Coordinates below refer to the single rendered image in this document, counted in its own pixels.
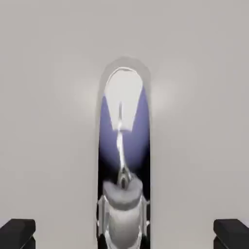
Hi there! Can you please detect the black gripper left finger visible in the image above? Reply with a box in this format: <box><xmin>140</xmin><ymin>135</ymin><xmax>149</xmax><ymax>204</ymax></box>
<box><xmin>0</xmin><ymin>218</ymin><xmax>36</xmax><ymax>249</ymax></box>

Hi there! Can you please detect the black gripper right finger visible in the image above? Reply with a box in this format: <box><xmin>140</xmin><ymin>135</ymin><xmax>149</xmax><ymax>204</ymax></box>
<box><xmin>213</xmin><ymin>218</ymin><xmax>249</xmax><ymax>249</ymax></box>

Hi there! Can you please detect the white cabinet door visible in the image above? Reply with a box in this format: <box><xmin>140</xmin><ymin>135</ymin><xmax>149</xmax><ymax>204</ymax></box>
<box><xmin>0</xmin><ymin>0</ymin><xmax>249</xmax><ymax>249</ymax></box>

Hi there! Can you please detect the shiny curved metal handle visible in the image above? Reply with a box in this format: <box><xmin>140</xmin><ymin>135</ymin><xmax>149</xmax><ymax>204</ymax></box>
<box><xmin>96</xmin><ymin>56</ymin><xmax>152</xmax><ymax>249</ymax></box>

